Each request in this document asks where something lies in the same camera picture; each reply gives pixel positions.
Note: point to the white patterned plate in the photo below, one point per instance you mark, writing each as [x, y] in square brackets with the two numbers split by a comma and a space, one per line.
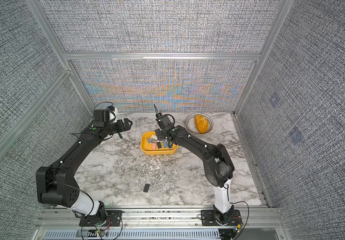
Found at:
[190, 123]

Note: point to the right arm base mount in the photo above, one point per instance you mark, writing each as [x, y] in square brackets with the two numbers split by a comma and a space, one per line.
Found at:
[208, 217]

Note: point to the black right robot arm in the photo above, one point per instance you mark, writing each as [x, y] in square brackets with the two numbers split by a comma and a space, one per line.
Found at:
[217, 164]

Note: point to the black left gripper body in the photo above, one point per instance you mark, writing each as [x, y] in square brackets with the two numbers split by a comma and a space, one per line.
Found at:
[120, 127]

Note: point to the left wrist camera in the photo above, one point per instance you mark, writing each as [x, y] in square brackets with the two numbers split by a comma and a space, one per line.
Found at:
[102, 117]

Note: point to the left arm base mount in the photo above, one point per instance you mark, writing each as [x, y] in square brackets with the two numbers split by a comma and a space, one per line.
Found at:
[112, 218]

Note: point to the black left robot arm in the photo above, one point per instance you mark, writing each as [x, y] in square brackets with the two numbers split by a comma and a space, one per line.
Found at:
[56, 185]

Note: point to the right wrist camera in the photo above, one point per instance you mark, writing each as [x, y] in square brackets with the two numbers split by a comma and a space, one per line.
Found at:
[165, 122]

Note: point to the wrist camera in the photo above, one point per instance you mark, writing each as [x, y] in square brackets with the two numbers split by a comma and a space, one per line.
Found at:
[102, 117]
[165, 122]

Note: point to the yellow plastic storage box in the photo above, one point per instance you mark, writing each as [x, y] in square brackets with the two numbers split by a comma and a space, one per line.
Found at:
[147, 148]

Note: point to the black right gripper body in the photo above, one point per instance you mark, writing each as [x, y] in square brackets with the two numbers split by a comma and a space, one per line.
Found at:
[161, 134]

